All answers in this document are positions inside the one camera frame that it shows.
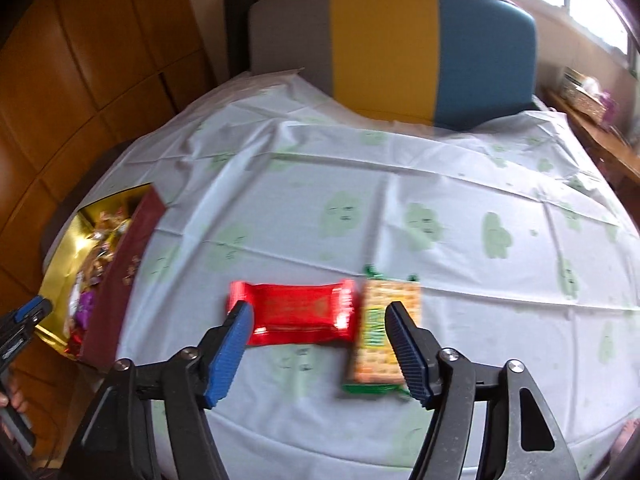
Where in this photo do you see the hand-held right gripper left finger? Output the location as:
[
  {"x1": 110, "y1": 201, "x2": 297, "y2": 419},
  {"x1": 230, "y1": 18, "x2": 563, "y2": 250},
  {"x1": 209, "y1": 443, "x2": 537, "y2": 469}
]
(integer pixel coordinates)
[{"x1": 60, "y1": 300, "x2": 255, "y2": 480}]

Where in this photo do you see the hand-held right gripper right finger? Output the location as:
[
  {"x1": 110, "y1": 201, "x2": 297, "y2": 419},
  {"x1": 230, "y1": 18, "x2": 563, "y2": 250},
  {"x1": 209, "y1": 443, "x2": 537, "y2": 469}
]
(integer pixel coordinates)
[{"x1": 385, "y1": 301, "x2": 581, "y2": 480}]

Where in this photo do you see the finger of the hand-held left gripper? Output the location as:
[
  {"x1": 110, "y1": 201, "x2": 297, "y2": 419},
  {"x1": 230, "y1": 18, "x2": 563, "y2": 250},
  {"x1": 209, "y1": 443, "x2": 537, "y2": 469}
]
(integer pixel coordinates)
[{"x1": 11, "y1": 296, "x2": 54, "y2": 330}]

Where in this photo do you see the green cracker packet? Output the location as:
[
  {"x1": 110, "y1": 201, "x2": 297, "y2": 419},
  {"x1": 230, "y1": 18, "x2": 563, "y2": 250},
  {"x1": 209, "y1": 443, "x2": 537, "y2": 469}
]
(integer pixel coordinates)
[{"x1": 342, "y1": 265, "x2": 423, "y2": 396}]

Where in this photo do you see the large red snack packet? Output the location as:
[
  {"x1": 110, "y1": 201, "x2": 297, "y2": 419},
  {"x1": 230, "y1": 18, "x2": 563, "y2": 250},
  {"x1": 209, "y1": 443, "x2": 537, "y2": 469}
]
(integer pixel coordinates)
[{"x1": 227, "y1": 278, "x2": 358, "y2": 347}]

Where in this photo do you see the maroon box with gold lining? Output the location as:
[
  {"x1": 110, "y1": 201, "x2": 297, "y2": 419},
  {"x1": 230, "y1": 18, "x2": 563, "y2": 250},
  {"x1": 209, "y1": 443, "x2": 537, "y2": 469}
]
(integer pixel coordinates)
[{"x1": 40, "y1": 183, "x2": 168, "y2": 368}]

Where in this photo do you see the person's left hand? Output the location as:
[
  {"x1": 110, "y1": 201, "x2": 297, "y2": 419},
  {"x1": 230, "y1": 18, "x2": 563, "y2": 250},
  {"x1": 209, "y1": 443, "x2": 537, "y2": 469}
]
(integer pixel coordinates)
[{"x1": 0, "y1": 372, "x2": 28, "y2": 441}]

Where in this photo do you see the pile of assorted sweets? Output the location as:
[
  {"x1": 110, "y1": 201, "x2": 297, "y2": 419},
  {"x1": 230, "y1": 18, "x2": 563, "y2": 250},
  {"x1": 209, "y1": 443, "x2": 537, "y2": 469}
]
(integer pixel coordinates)
[{"x1": 65, "y1": 210, "x2": 136, "y2": 356}]

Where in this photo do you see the white printed bed sheet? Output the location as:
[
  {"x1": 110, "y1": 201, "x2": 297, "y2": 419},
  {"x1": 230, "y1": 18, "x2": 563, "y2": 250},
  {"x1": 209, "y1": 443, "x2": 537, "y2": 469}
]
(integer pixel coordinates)
[{"x1": 42, "y1": 67, "x2": 640, "y2": 480}]

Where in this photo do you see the wooden side desk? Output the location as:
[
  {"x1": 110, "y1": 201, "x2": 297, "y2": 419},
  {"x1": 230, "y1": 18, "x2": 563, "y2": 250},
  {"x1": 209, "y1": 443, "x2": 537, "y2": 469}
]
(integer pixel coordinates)
[{"x1": 542, "y1": 85, "x2": 640, "y2": 196}]

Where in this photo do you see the grey yellow blue headboard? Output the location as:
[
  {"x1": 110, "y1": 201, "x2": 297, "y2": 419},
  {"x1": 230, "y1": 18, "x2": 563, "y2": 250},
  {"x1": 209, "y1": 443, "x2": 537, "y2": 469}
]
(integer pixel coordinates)
[{"x1": 247, "y1": 0, "x2": 538, "y2": 132}]

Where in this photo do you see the woven basket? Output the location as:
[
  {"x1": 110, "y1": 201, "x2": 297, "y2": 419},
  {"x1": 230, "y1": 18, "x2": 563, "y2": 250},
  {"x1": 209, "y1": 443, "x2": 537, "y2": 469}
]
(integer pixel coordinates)
[{"x1": 560, "y1": 67, "x2": 608, "y2": 121}]

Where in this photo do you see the window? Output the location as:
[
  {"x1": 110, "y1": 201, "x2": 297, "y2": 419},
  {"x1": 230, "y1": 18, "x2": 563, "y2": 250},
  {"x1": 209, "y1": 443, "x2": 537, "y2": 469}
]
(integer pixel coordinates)
[{"x1": 465, "y1": 0, "x2": 640, "y2": 61}]

